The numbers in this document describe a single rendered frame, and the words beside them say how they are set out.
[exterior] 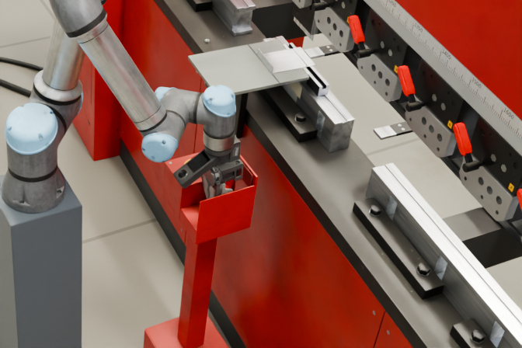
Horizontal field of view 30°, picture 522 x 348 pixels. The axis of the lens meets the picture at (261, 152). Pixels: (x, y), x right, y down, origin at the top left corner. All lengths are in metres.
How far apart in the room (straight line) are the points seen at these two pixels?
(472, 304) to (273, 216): 0.68
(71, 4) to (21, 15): 2.46
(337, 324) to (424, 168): 1.59
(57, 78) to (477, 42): 0.98
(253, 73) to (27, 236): 0.69
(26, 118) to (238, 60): 0.58
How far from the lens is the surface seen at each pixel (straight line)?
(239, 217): 2.50
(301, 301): 2.56
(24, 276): 2.51
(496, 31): 1.86
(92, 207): 3.53
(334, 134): 2.45
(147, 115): 2.15
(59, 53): 2.29
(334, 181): 2.41
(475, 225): 2.39
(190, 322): 2.86
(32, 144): 2.28
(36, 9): 4.55
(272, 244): 2.63
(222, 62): 2.52
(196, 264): 2.67
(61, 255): 2.51
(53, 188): 2.38
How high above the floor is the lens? 2.44
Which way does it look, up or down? 40 degrees down
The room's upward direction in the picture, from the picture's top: 9 degrees clockwise
